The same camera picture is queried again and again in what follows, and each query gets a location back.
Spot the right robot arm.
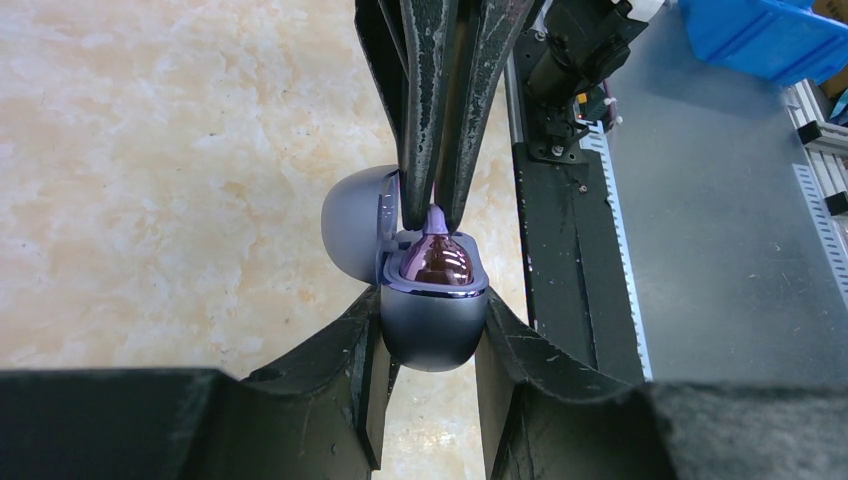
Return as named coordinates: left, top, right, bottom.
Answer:
left=354, top=1, right=646, bottom=230

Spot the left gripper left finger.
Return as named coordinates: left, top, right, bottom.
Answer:
left=1, top=287, right=392, bottom=479

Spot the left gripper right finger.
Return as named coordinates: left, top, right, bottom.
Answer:
left=475, top=295, right=847, bottom=479

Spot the grey-blue earbud charging case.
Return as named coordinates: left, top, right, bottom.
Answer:
left=321, top=166, right=489, bottom=372

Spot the blue plastic bin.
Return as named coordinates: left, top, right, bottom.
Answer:
left=678, top=0, right=847, bottom=86

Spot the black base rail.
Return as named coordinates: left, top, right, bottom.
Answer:
left=504, top=30, right=651, bottom=384

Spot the purple earbud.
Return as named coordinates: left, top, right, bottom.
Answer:
left=399, top=204, right=474, bottom=286

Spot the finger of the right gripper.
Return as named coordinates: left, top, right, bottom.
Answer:
left=354, top=1, right=458, bottom=230
left=434, top=1, right=537, bottom=232

